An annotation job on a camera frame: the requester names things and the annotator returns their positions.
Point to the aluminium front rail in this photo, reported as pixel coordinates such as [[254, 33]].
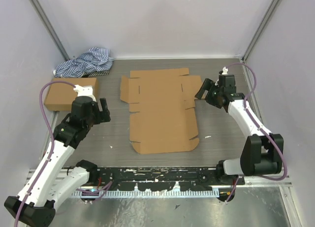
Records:
[[248, 181]]

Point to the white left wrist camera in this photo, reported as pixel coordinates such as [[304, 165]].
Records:
[[85, 91]]

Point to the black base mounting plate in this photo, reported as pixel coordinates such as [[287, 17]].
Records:
[[154, 179]]

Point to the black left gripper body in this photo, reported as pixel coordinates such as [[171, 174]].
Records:
[[95, 119]]

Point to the closed brown cardboard box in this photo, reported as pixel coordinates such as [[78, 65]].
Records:
[[60, 95]]

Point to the white slotted cable duct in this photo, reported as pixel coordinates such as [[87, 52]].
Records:
[[175, 193]]

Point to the blue striped cloth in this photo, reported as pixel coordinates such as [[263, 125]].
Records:
[[94, 62]]

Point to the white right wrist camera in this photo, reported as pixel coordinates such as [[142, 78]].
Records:
[[224, 71]]

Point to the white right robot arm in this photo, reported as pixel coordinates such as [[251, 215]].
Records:
[[262, 154]]

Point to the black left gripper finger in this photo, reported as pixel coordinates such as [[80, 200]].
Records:
[[103, 103], [105, 115]]

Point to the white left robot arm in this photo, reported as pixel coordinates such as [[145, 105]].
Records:
[[36, 204]]

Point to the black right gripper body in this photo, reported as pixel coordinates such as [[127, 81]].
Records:
[[213, 96]]

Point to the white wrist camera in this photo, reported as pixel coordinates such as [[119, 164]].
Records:
[[224, 71], [85, 91]]

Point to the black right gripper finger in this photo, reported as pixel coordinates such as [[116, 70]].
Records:
[[201, 92], [207, 84]]

